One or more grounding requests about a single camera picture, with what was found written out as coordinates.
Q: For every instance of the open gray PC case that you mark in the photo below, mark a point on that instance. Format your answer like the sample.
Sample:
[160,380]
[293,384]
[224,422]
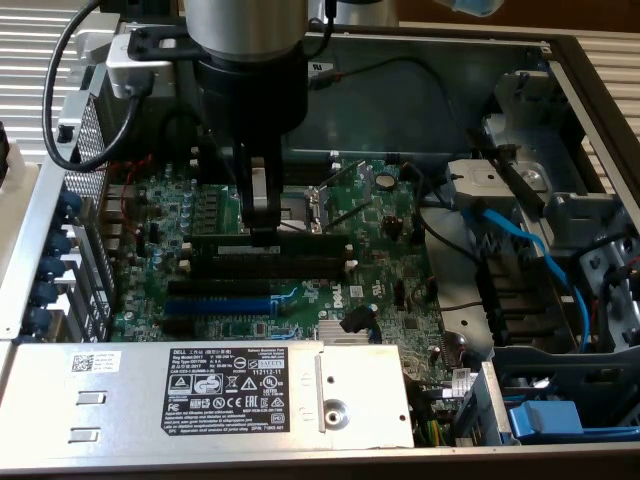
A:
[375,115]

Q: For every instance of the thin metal locking lever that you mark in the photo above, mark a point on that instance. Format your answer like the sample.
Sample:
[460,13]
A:
[231,172]

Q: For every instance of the silver metal disk bay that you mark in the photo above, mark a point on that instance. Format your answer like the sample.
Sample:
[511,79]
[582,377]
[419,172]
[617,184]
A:
[550,210]

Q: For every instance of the white QR code sticker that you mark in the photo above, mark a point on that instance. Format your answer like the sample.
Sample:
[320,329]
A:
[95,361]

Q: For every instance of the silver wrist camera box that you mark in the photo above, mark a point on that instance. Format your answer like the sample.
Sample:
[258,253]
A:
[135,75]

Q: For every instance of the blue plastic latch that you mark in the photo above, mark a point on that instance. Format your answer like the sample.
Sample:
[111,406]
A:
[545,420]

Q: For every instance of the long black expansion slot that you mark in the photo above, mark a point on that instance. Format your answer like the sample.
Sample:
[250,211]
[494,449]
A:
[220,287]

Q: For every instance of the black RAM slot white clips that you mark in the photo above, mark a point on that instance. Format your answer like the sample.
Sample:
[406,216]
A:
[270,268]
[310,175]
[310,161]

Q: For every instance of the silver power supply unit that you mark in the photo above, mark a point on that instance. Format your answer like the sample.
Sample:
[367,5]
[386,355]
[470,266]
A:
[125,400]

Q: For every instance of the black power supply label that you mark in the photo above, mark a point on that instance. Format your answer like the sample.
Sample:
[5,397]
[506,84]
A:
[225,390]

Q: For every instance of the short black expansion slot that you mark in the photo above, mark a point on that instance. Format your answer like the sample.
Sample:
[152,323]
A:
[178,327]

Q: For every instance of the RAM memory stick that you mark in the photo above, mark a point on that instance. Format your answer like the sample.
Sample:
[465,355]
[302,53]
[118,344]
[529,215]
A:
[300,255]

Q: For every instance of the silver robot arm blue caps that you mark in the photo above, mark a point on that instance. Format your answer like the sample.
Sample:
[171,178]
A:
[245,25]

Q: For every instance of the silver finned chipset heatsink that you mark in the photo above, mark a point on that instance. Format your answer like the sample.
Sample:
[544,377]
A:
[345,334]

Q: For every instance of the blue expansion slot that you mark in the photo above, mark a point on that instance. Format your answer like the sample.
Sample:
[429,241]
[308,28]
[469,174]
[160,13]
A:
[220,305]

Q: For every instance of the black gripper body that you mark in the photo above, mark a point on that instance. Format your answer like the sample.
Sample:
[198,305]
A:
[252,100]

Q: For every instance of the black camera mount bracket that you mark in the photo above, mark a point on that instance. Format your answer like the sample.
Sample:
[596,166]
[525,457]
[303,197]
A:
[160,44]

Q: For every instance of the dark gray drive cage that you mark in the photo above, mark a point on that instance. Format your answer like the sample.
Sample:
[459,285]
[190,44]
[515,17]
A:
[565,370]

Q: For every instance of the silver metal bracket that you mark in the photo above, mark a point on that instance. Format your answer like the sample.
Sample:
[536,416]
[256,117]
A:
[92,42]

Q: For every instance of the green motherboard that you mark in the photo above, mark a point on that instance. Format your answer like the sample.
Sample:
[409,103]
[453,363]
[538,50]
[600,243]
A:
[380,260]

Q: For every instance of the black ribbed plastic shroud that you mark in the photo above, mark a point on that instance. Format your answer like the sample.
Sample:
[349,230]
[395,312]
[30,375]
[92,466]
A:
[525,300]

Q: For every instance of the round coin battery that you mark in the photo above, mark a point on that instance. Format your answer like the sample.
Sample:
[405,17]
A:
[385,180]

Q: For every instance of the blue rear port plug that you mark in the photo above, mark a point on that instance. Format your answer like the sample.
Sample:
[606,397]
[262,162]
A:
[68,204]
[60,241]
[45,292]
[37,319]
[51,267]

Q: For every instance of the metal socket cover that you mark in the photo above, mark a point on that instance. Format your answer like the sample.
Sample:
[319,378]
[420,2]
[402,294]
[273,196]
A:
[350,185]

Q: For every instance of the CPU socket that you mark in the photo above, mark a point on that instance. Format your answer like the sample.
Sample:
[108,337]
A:
[297,212]

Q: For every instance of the black box behind case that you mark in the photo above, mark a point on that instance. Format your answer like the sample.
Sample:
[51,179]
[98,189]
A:
[145,6]

